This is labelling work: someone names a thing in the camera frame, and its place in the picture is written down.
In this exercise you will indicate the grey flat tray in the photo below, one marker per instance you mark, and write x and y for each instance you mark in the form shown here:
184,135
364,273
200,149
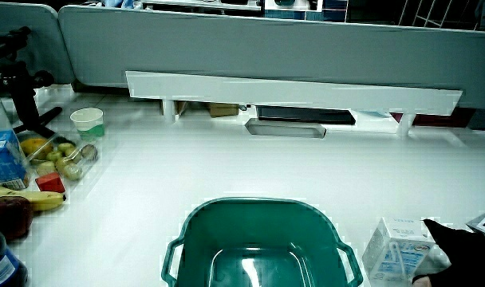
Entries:
284,128

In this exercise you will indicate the small grey partition panel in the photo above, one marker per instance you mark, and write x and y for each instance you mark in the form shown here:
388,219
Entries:
31,32

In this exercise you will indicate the green plastic basket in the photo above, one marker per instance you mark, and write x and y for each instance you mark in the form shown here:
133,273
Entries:
262,243

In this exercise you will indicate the large grey partition panel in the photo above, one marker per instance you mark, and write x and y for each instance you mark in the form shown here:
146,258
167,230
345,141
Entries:
266,48

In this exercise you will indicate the black flat device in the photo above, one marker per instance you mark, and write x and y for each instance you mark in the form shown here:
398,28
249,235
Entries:
306,115

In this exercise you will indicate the brown cardboard box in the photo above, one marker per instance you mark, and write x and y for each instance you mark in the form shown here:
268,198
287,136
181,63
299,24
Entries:
223,109

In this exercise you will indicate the clear plastic fruit container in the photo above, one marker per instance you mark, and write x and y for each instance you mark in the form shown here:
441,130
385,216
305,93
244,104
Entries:
61,159

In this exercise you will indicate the pile of small green fruits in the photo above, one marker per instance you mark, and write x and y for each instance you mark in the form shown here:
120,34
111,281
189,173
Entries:
63,163

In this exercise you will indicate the orange fruit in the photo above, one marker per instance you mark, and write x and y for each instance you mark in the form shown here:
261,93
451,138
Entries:
35,146

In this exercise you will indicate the red cube block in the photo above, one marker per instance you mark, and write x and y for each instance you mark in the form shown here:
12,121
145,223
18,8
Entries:
50,183

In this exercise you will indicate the dark red apple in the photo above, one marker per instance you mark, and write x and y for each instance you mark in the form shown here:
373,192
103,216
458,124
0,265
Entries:
9,215

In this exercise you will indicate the white desk shelf riser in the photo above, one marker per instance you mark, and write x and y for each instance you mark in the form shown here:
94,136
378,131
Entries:
290,92

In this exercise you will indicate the blue drink carton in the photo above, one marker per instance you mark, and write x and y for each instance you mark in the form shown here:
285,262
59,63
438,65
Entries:
4,159

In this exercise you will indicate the dark bottle with blue label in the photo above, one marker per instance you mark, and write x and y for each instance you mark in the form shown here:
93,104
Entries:
1,263

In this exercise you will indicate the yellow banana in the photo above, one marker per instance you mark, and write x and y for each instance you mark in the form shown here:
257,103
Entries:
39,199

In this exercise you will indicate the white green paper cup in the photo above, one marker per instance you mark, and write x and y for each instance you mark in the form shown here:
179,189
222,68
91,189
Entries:
88,123

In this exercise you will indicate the white milk carton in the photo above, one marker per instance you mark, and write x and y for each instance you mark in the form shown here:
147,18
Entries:
398,251

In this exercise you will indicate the black camera tripod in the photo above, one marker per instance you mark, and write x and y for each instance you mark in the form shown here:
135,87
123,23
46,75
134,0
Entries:
21,87

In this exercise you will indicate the person's right hand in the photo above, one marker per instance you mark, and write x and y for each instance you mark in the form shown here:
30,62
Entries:
462,259

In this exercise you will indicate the dark red box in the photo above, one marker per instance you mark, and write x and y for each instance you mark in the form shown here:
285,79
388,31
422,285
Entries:
438,119

